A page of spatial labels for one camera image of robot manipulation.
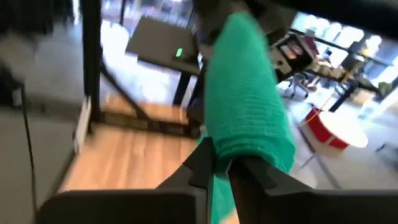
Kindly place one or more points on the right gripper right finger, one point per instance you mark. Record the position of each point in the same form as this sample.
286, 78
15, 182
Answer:
311, 208

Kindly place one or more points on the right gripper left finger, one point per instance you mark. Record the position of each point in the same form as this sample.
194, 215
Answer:
124, 208

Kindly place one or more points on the green elastic bandage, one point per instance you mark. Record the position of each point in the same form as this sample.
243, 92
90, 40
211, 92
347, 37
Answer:
242, 93

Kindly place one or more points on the grey office chair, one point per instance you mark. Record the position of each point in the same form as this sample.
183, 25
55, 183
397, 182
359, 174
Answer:
297, 85

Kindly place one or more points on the cluttered wooden table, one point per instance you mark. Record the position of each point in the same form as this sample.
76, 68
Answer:
329, 71

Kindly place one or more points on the large window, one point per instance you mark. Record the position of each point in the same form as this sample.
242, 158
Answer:
348, 37

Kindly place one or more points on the white floor lamp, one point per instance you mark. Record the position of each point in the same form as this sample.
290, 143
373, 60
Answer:
342, 127

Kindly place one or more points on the dark grey desk panel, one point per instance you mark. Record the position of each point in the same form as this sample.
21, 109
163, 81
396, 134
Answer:
161, 40

